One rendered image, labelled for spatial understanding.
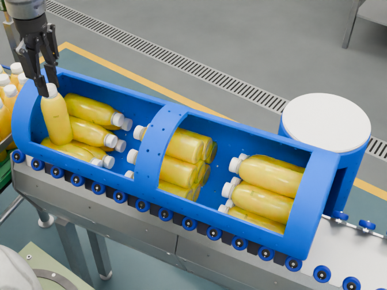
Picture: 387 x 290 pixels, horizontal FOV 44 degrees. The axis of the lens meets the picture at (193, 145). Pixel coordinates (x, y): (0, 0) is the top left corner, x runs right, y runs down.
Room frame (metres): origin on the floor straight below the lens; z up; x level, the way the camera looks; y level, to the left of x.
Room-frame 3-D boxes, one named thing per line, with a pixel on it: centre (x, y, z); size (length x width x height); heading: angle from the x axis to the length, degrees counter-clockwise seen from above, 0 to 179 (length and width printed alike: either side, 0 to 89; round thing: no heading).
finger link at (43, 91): (0.99, 0.40, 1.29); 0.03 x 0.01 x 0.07; 65
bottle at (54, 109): (1.01, 0.39, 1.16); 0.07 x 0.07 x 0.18
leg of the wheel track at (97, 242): (1.17, 0.42, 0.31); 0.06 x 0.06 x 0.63; 65
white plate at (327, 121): (1.13, -0.42, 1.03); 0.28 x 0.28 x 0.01
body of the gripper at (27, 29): (1.01, 0.39, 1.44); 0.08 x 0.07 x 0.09; 155
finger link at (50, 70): (1.03, 0.38, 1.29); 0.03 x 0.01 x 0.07; 65
